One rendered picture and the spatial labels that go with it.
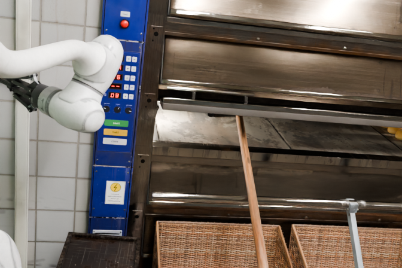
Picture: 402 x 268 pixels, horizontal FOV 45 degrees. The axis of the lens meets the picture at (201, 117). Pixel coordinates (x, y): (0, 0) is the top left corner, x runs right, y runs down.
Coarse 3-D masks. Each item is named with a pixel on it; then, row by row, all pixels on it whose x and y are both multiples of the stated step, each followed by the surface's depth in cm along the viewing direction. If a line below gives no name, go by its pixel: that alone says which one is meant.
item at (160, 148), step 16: (160, 144) 195; (176, 144) 197; (192, 144) 199; (208, 144) 202; (256, 160) 202; (272, 160) 203; (288, 160) 204; (304, 160) 206; (320, 160) 207; (336, 160) 208; (352, 160) 209; (368, 160) 211; (384, 160) 212; (400, 160) 214
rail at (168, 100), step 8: (184, 104) 173; (192, 104) 173; (200, 104) 174; (208, 104) 174; (216, 104) 175; (224, 104) 175; (232, 104) 176; (240, 104) 176; (248, 104) 177; (256, 104) 179; (296, 112) 181; (304, 112) 181; (312, 112) 182; (320, 112) 182; (328, 112) 183; (336, 112) 184; (344, 112) 184; (352, 112) 185; (392, 120) 188; (400, 120) 189
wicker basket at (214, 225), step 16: (160, 224) 202; (176, 224) 203; (192, 224) 204; (208, 224) 205; (224, 224) 206; (240, 224) 208; (160, 240) 202; (176, 240) 203; (192, 240) 205; (224, 240) 207; (240, 240) 209; (272, 240) 211; (160, 256) 203; (176, 256) 205; (192, 256) 206; (208, 256) 207; (224, 256) 208; (240, 256) 210; (256, 256) 211; (272, 256) 212; (288, 256) 198
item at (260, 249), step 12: (240, 120) 201; (240, 132) 194; (240, 144) 188; (252, 180) 168; (252, 192) 162; (252, 204) 158; (252, 216) 153; (252, 228) 150; (264, 252) 140; (264, 264) 136
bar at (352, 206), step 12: (156, 192) 159; (168, 192) 160; (264, 204) 166; (276, 204) 167; (288, 204) 167; (300, 204) 168; (312, 204) 169; (324, 204) 170; (336, 204) 170; (348, 204) 171; (360, 204) 172; (372, 204) 173; (384, 204) 174; (396, 204) 175; (348, 216) 173; (360, 252) 166; (360, 264) 164
